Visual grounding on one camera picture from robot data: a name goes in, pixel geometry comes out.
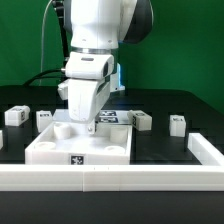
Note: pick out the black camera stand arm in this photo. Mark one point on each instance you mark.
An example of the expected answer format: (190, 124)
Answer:
(58, 6)

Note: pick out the white square tabletop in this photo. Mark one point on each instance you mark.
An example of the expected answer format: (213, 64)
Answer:
(63, 143)

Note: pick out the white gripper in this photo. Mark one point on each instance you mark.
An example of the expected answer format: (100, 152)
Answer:
(86, 88)

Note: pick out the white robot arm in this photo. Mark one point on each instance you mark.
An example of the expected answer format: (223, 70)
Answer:
(98, 27)

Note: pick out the white marker base plate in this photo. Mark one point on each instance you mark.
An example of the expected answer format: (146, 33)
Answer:
(104, 116)

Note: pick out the white U-shaped obstacle fence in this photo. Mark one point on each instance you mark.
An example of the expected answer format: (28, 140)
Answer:
(207, 175)

